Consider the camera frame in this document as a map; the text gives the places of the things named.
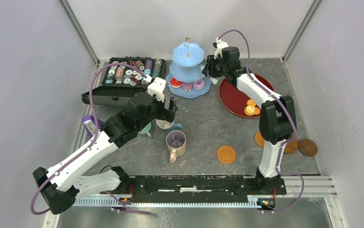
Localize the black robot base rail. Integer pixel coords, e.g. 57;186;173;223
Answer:
53;175;337;211

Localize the red frosted donut cake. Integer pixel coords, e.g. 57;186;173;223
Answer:
170;77;182;88

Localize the white mug blue handle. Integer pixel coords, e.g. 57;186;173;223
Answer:
156;119;182;134

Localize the rose gold marble mug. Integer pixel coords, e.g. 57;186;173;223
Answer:
166;130;187;163

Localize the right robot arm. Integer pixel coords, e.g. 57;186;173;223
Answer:
205;45;296;194

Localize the purple sprinkled donut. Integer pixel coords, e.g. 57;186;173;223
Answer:
192;78;205;90

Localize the pink mousse cake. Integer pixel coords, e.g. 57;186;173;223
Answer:
182;82;193;92

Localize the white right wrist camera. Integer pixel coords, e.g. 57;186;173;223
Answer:
213;38;229;59

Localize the mint green cup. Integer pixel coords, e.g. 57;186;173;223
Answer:
138;123;152;137

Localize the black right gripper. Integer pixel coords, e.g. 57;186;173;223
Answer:
202;54;228;78

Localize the tan wooden coaster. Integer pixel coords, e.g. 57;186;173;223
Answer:
254;131;265;148

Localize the yellow mousse cake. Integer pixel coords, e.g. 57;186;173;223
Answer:
244;105;256;116

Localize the black poker chip case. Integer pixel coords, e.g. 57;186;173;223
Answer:
92;57;166;106

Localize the round orange waffle cookie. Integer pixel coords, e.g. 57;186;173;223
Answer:
247;99;256;107

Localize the round red serving tray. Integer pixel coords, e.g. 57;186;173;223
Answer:
219;79;260;118

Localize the dark brown wooden coaster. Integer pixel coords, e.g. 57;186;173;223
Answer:
298;138;318;157

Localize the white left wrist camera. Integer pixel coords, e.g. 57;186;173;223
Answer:
143;76;167;102

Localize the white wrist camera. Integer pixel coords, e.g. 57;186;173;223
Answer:
213;38;229;59
143;76;167;102

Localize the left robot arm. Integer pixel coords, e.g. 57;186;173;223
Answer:
30;93;178;215

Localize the light orange wooden coaster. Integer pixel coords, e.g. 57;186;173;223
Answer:
216;145;237;164

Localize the blue three-tier cake stand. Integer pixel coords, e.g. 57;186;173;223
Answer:
166;37;211;99

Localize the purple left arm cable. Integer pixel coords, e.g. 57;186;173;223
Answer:
30;62;148;216

